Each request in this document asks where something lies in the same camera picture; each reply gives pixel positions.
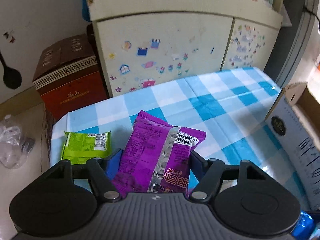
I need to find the green snack packet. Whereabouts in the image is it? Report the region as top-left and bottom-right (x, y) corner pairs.
(61, 132), (111, 165)

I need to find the purple snack bag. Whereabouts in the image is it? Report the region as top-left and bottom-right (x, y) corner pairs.
(112, 111), (206, 197)

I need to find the blue foil snack bag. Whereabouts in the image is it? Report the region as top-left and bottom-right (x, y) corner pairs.
(291, 211), (315, 240)

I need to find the blue checkered tablecloth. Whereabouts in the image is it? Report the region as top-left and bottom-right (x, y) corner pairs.
(50, 67), (309, 210)

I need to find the clear plastic bag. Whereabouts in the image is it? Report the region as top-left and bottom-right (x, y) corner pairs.
(1, 114), (35, 169)

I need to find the red brown gift box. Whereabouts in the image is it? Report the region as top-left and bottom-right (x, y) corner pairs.
(33, 34), (107, 120)

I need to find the cardboard box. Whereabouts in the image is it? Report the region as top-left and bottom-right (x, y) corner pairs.
(265, 82), (319, 210)

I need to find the cream cabinet with stickers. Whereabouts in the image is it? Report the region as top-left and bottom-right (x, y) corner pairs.
(87, 0), (283, 96)

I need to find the black vase wall decal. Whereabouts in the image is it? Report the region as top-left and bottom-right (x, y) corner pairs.
(0, 53), (22, 90)

